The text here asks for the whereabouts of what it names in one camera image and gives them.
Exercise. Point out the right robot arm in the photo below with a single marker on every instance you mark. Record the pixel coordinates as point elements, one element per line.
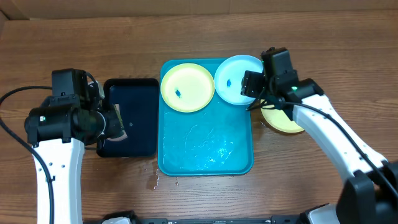
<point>369,192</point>

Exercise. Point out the teal plastic tray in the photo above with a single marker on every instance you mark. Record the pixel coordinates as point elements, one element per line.
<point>216,140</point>

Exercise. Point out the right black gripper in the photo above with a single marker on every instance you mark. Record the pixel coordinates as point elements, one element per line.
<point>252,88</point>

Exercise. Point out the light blue plate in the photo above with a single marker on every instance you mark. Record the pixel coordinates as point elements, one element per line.
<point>229,75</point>

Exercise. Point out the black plastic tray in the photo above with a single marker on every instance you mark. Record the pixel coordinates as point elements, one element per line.
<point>137,100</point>

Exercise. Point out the yellow-green plate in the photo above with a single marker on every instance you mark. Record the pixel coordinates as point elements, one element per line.
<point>279,120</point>
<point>187,87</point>

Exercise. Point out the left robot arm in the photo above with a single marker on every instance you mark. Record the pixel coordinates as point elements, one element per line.
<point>74,116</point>

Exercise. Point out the green scouring sponge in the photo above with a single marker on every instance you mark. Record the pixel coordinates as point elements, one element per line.
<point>122,135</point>

